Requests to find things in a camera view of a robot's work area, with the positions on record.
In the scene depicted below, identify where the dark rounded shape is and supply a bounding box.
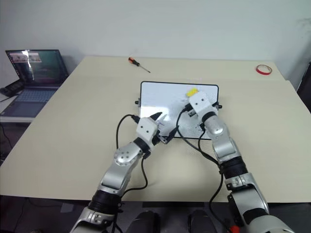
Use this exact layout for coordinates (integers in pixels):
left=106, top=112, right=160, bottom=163
left=128, top=210, right=161, bottom=233
left=188, top=209, right=220, bottom=233

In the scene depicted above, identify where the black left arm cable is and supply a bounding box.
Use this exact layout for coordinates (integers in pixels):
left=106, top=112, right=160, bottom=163
left=116, top=114, right=149, bottom=193

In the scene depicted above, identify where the orange and black screwdriver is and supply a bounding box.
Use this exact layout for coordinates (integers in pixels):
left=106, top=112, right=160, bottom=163
left=128, top=57, right=151, bottom=73

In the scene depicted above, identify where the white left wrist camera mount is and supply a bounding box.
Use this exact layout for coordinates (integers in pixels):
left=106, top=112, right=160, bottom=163
left=135, top=117, right=161, bottom=147

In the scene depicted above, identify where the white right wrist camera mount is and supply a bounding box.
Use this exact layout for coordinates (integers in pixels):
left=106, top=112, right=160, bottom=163
left=188, top=91, right=218, bottom=116

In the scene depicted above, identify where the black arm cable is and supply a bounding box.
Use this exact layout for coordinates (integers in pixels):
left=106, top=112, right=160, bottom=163
left=175, top=103, right=231, bottom=233
left=116, top=114, right=149, bottom=193

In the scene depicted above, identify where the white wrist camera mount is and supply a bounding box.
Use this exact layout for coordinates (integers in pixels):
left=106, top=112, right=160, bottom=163
left=135, top=117, right=161, bottom=147
left=188, top=91, right=218, bottom=116

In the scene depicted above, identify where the open grey laptop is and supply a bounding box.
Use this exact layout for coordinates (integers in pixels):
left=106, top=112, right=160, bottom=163
left=0, top=49, right=70, bottom=119

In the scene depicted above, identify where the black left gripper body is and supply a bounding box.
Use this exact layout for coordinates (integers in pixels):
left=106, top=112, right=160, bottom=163
left=152, top=130, right=169, bottom=147

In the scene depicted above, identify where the yellow eraser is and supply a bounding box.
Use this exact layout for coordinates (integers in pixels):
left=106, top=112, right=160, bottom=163
left=186, top=87, right=200, bottom=98

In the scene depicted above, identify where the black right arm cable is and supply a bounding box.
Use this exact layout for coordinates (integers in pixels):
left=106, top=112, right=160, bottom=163
left=175, top=103, right=231, bottom=233

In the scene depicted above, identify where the red tape roll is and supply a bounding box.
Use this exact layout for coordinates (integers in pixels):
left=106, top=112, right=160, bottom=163
left=255, top=64, right=273, bottom=76

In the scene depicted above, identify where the white whiteboard with black frame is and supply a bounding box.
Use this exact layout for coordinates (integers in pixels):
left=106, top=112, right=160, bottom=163
left=135, top=81, right=223, bottom=140

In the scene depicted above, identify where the black device beside laptop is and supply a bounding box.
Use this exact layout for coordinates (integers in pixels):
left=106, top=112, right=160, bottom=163
left=0, top=81, right=25, bottom=98

